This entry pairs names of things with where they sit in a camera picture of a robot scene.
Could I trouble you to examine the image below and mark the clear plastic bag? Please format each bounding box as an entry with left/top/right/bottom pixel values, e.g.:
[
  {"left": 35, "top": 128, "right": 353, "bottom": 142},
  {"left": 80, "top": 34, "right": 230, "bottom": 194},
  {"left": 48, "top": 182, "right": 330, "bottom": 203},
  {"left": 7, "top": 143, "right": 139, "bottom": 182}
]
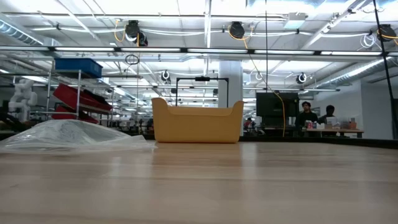
[{"left": 0, "top": 119, "right": 157, "bottom": 154}]

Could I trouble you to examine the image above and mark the yellow plastic bin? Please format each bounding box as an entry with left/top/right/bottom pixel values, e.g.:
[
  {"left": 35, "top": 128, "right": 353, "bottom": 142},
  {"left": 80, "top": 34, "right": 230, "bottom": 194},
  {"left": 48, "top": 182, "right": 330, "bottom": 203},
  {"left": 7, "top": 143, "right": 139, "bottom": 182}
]
[{"left": 151, "top": 97, "right": 245, "bottom": 144}]

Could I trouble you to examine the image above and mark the white round column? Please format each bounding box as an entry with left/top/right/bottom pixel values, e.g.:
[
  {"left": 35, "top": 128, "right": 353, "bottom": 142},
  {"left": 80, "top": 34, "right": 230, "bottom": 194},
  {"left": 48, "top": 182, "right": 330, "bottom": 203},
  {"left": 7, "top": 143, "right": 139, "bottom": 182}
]
[{"left": 217, "top": 60, "right": 244, "bottom": 108}]

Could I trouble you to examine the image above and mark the black monitor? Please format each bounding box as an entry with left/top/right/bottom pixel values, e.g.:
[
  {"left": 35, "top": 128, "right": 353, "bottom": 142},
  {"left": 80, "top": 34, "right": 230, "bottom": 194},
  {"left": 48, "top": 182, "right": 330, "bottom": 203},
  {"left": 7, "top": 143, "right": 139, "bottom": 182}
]
[{"left": 256, "top": 91, "right": 301, "bottom": 128}]

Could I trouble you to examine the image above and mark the long ceiling light strip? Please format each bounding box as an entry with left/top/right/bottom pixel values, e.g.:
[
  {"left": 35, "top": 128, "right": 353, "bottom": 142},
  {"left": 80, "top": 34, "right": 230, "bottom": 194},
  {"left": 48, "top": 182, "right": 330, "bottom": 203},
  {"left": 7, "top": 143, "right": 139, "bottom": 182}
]
[{"left": 0, "top": 45, "right": 398, "bottom": 57}]

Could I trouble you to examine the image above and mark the person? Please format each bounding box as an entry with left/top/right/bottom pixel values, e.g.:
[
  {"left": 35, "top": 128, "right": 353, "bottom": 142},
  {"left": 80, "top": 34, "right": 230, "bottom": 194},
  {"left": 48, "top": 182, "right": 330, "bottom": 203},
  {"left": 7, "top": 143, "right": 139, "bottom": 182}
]
[
  {"left": 295, "top": 101, "right": 320, "bottom": 128},
  {"left": 318, "top": 105, "right": 338, "bottom": 125}
]

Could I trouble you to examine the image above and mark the metal shelf rack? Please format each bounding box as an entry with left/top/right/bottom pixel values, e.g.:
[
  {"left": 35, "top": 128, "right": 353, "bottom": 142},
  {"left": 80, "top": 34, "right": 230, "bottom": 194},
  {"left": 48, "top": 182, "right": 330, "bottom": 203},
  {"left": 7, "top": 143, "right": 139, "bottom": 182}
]
[{"left": 30, "top": 58, "right": 144, "bottom": 133}]

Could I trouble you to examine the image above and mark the red storage bin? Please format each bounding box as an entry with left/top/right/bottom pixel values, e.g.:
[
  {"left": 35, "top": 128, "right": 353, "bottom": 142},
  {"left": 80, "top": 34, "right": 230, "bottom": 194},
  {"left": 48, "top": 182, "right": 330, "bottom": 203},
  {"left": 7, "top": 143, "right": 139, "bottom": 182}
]
[
  {"left": 52, "top": 83, "right": 113, "bottom": 111},
  {"left": 51, "top": 105, "right": 100, "bottom": 124}
]

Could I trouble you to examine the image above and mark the blue storage bin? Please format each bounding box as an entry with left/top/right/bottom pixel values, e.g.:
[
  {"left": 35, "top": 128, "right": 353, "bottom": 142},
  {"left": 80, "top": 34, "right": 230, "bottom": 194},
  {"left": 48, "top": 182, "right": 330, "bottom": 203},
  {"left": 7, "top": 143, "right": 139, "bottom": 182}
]
[{"left": 55, "top": 57, "right": 103, "bottom": 78}]

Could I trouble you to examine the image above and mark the wooden side table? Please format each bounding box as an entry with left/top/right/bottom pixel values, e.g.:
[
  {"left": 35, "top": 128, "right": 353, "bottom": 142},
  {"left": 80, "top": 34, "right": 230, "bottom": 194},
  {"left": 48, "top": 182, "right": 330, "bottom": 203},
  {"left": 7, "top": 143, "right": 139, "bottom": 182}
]
[{"left": 306, "top": 128, "right": 364, "bottom": 139}]

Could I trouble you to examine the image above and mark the white robot figure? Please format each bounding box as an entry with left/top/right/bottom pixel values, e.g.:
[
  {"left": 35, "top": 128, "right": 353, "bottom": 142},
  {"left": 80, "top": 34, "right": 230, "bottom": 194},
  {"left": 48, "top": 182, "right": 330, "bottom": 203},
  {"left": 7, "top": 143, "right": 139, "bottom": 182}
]
[{"left": 8, "top": 78, "right": 38, "bottom": 122}]

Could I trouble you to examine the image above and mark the black slanted pole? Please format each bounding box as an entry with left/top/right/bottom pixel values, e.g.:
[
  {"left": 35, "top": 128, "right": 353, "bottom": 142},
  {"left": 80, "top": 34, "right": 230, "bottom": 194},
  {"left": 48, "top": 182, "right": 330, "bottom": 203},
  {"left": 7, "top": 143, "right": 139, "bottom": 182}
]
[{"left": 373, "top": 0, "right": 398, "bottom": 140}]

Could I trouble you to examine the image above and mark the black camera gantry frame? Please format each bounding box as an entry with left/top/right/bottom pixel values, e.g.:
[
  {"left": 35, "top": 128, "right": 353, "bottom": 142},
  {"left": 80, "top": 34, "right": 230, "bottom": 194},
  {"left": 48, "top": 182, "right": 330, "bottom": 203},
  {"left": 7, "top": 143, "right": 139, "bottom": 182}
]
[{"left": 175, "top": 76, "right": 230, "bottom": 108}]

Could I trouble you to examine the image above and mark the hanging yellow cable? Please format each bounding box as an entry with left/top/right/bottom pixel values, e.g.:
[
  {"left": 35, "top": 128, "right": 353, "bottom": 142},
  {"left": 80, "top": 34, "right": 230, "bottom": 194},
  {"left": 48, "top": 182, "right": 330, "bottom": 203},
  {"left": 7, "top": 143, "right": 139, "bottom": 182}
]
[{"left": 228, "top": 26, "right": 286, "bottom": 138}]

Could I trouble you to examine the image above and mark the silver ventilation duct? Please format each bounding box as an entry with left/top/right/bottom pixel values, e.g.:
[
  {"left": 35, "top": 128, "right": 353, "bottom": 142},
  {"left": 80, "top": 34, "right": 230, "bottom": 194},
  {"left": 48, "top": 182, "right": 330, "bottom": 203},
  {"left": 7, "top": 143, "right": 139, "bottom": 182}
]
[{"left": 310, "top": 57, "right": 398, "bottom": 90}]

